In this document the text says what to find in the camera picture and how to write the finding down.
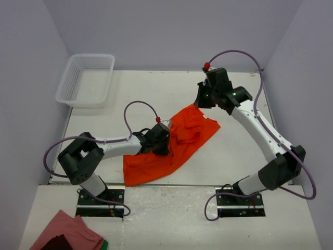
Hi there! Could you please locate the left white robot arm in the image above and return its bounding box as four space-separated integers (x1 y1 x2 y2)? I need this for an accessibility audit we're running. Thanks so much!
58 120 171 205

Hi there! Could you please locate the pink folded t shirt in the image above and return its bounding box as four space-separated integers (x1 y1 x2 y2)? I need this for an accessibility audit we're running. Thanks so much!
30 210 105 249

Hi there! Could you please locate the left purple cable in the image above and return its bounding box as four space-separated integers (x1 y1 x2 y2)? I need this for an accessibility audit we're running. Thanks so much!
43 101 161 217

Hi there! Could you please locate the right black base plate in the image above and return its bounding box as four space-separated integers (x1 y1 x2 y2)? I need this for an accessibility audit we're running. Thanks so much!
216 194 266 218

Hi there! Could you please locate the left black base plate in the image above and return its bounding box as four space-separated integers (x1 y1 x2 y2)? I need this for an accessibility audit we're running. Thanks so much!
75 187 125 218

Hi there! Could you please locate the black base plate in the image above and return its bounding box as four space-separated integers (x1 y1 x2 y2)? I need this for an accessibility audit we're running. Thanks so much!
75 187 125 218
216 194 266 218

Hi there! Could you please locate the white plastic basket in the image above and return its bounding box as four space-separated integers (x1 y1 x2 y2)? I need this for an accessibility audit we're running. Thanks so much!
56 54 115 108

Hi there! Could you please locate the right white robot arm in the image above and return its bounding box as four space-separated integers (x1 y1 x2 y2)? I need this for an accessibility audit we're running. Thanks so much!
194 68 305 205

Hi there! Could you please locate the green folded t shirt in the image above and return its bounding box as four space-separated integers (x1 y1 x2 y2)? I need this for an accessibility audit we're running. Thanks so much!
100 240 109 250

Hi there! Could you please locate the orange t shirt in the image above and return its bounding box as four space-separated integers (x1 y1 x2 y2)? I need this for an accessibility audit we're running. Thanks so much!
123 104 221 186

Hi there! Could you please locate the dark maroon folded t shirt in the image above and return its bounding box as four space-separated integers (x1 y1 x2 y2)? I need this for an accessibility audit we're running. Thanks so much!
41 234 73 250

